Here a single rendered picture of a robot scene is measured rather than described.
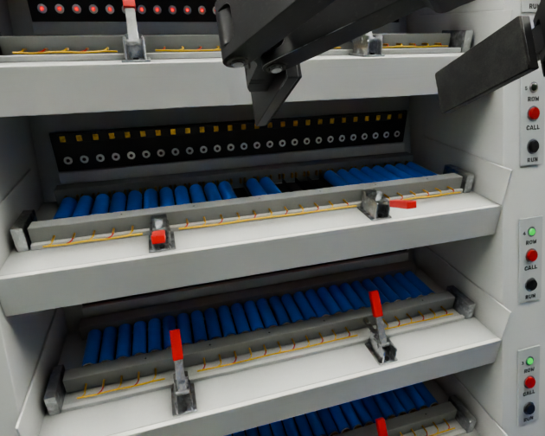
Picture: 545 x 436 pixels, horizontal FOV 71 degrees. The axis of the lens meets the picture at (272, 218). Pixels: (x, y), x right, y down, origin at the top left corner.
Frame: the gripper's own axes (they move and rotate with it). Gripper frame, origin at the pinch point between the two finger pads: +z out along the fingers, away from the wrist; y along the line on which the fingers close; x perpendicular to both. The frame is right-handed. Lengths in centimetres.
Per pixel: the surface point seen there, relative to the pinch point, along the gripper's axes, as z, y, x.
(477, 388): 32, 30, -37
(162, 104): 18.5, -12.5, 6.9
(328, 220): 22.8, 5.7, -7.3
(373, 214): 21.4, 11.2, -7.5
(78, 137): 33.0, -23.7, 8.5
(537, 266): 22.3, 36.1, -18.0
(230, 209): 24.5, -6.0, -4.4
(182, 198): 28.3, -11.5, -1.9
